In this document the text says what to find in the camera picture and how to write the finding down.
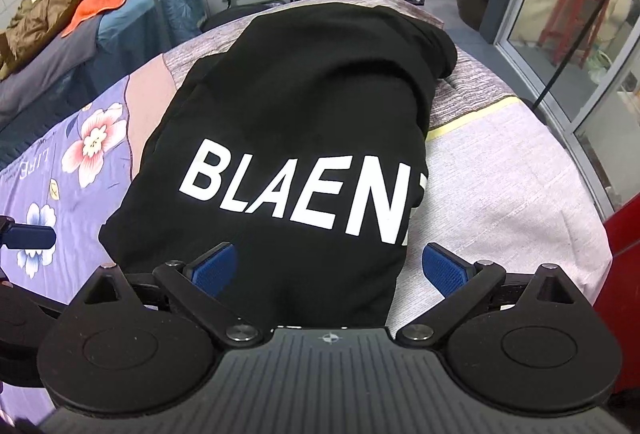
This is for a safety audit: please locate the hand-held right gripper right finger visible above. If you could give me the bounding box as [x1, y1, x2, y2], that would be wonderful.
[397, 242, 577, 347]

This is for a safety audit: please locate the glass sliding door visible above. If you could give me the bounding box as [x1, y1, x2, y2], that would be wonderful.
[492, 0, 640, 221]

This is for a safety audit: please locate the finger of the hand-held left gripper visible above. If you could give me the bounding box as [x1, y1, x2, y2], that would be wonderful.
[0, 216, 57, 251]

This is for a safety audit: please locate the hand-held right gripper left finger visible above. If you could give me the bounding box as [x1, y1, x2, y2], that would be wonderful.
[70, 242, 265, 348]

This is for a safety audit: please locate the thin black pole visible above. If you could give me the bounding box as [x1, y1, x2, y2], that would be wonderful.
[532, 0, 640, 113]

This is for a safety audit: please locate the red plastic object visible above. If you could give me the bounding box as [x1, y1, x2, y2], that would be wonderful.
[594, 203, 640, 416]

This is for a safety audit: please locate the black zip jacket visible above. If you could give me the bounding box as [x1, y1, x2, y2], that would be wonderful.
[97, 4, 459, 331]

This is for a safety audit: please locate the olive jacket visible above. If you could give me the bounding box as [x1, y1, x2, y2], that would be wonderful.
[0, 0, 109, 82]

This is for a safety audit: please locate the black bulky object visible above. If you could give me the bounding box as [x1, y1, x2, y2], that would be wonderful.
[199, 0, 292, 33]

